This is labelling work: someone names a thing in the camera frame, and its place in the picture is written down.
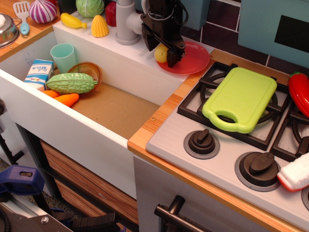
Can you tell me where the black left burner grate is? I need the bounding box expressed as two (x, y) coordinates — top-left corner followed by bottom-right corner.
(177, 62), (289, 150)

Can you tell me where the grey stove top panel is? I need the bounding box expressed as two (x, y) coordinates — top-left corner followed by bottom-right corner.
(146, 61), (309, 232)

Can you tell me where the toy milk carton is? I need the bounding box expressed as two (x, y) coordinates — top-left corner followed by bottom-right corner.
(24, 59), (54, 91)

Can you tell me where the red plastic plate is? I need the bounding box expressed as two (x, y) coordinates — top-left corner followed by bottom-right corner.
(157, 41), (211, 75)

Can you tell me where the purple striped toy onion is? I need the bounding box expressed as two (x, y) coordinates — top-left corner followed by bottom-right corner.
(29, 0), (57, 24)

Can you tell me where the metal pot with lid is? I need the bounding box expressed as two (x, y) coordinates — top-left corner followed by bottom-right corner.
(0, 14), (20, 49)

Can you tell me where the teal plastic cup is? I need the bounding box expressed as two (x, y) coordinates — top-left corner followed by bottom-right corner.
(50, 43), (77, 73)

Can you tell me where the white red toy bottle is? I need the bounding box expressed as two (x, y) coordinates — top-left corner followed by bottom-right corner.
(277, 153), (309, 192)

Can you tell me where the yellow toy corn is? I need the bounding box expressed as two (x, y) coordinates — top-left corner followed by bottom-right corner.
(91, 15), (109, 38)

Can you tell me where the green plastic cutting board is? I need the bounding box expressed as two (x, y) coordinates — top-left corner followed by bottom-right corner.
(202, 67), (277, 133)

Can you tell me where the grey toy faucet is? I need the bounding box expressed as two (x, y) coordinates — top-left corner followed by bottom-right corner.
(115, 0), (142, 45)

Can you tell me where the white blue toy spatula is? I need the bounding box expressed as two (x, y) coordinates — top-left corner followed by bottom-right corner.
(13, 1), (30, 35)

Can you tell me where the small black stove knob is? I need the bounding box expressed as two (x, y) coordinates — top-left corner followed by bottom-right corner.
(183, 129), (220, 160)

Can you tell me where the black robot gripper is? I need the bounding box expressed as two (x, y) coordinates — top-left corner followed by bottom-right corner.
(140, 7), (186, 68)

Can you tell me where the yellow toy potato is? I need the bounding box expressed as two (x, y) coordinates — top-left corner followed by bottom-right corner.
(154, 44), (168, 63)

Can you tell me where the orange translucent bowl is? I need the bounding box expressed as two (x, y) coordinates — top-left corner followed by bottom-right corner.
(68, 62), (102, 97)

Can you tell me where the orange toy carrot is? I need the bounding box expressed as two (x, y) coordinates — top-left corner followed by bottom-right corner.
(54, 93), (79, 107)
(42, 90), (60, 98)

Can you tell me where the red toy bell pepper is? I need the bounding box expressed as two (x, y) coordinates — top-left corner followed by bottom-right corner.
(105, 1), (116, 27)

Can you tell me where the green toy bitter gourd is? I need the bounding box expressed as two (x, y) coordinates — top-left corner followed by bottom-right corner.
(46, 73), (98, 94)

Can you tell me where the black oven door handle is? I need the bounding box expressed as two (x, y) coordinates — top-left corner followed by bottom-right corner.
(154, 195), (208, 232)

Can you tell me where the black burner grate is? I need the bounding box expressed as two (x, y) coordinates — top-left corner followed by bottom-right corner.
(177, 62), (289, 150)
(270, 102), (309, 162)

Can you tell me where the black right burner grate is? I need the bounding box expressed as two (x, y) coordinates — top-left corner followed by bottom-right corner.
(270, 102), (309, 162)

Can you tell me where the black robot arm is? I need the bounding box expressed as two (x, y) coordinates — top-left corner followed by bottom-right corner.
(140, 0), (189, 68)

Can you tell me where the blue clamp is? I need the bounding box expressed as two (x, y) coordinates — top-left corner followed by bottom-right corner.
(0, 165), (45, 197)

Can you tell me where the yellow toy banana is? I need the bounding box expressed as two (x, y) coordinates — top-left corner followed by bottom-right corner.
(60, 13), (87, 29)

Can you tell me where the red toy chili pepper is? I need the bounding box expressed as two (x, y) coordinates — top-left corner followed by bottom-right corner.
(288, 72), (309, 117)

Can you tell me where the large black stove knob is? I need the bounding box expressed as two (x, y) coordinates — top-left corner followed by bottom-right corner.
(234, 152), (281, 192)

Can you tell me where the green toy cabbage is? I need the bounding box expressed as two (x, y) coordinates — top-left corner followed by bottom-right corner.
(75, 0), (105, 17)

